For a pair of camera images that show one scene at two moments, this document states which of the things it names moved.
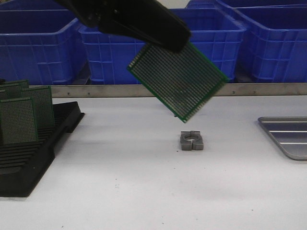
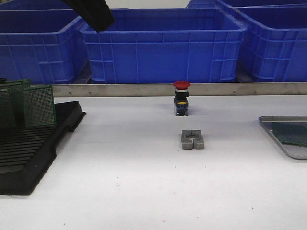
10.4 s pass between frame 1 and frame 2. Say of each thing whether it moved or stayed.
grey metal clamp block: stayed
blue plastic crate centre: stayed
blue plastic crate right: stayed
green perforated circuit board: moved
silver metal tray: stayed
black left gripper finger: moved
